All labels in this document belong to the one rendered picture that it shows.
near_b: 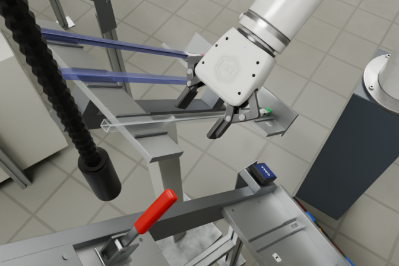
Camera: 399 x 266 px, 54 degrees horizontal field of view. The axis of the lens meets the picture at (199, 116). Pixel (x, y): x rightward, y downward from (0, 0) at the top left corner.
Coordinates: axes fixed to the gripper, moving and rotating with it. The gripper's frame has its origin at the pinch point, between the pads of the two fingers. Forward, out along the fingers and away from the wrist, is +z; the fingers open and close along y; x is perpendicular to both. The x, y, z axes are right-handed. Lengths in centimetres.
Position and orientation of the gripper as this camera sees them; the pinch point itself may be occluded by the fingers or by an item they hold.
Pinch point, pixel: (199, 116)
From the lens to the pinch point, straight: 65.8
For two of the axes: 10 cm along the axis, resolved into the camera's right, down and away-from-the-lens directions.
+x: 4.4, 0.9, 8.9
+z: -6.0, 7.7, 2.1
